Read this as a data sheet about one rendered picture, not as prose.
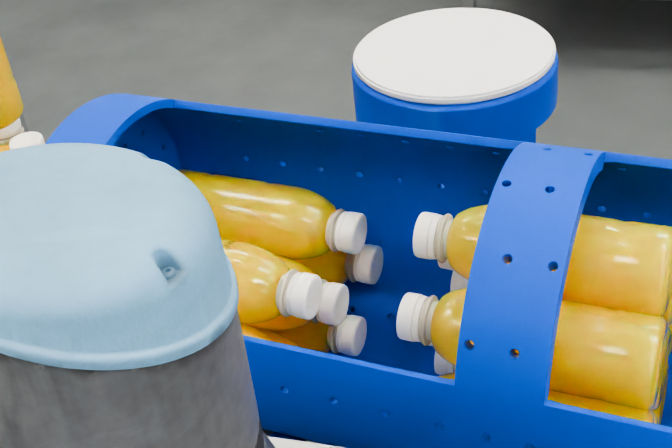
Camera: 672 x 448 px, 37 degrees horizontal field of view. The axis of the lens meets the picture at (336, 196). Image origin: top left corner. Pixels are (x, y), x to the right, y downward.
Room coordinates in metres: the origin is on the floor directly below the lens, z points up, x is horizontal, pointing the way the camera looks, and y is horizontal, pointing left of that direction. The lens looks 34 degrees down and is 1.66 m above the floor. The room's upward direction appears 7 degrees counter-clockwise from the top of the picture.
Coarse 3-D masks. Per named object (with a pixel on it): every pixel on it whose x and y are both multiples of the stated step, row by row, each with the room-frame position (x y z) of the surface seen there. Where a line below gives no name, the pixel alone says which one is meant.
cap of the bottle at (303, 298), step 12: (300, 276) 0.66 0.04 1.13; (312, 276) 0.66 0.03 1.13; (288, 288) 0.65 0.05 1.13; (300, 288) 0.65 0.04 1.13; (312, 288) 0.66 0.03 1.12; (288, 300) 0.65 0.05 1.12; (300, 300) 0.64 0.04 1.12; (312, 300) 0.65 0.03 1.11; (288, 312) 0.65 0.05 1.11; (300, 312) 0.64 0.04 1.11; (312, 312) 0.65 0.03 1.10
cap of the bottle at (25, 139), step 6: (30, 132) 1.03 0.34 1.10; (36, 132) 1.03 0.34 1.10; (12, 138) 1.02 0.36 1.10; (18, 138) 1.02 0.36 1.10; (24, 138) 1.02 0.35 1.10; (30, 138) 1.01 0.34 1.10; (36, 138) 1.01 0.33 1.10; (42, 138) 1.01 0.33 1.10; (12, 144) 1.00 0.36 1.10; (18, 144) 1.00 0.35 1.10; (24, 144) 1.00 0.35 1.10; (30, 144) 1.00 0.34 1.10; (36, 144) 1.00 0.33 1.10
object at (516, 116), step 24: (552, 72) 1.17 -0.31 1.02; (360, 96) 1.20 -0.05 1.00; (384, 96) 1.16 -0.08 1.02; (504, 96) 1.12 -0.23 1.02; (528, 96) 1.13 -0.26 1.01; (552, 96) 1.17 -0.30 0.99; (360, 120) 1.21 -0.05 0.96; (384, 120) 1.15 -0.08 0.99; (408, 120) 1.13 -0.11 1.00; (432, 120) 1.11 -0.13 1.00; (456, 120) 1.10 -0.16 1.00; (480, 120) 1.10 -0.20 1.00; (504, 120) 1.11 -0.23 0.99; (528, 120) 1.13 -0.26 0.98; (384, 240) 1.17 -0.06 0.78
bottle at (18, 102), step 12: (0, 48) 0.92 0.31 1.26; (0, 60) 0.92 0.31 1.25; (0, 72) 0.91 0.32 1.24; (0, 84) 0.91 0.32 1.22; (12, 84) 0.92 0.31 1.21; (0, 96) 0.90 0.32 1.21; (12, 96) 0.92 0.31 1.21; (0, 108) 0.90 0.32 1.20; (12, 108) 0.91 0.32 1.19; (0, 120) 0.90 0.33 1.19; (12, 120) 0.91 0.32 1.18
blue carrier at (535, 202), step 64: (64, 128) 0.79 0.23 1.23; (128, 128) 0.87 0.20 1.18; (192, 128) 0.90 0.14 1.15; (256, 128) 0.86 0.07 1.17; (320, 128) 0.81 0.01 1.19; (384, 128) 0.76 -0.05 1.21; (320, 192) 0.86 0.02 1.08; (384, 192) 0.83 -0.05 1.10; (448, 192) 0.79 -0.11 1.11; (512, 192) 0.61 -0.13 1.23; (576, 192) 0.59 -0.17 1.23; (640, 192) 0.71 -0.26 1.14; (384, 256) 0.81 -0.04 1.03; (512, 256) 0.56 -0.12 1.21; (384, 320) 0.77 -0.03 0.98; (512, 320) 0.52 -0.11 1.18; (256, 384) 0.58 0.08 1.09; (320, 384) 0.56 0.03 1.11; (384, 384) 0.54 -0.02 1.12; (448, 384) 0.52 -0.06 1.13; (512, 384) 0.50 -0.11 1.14
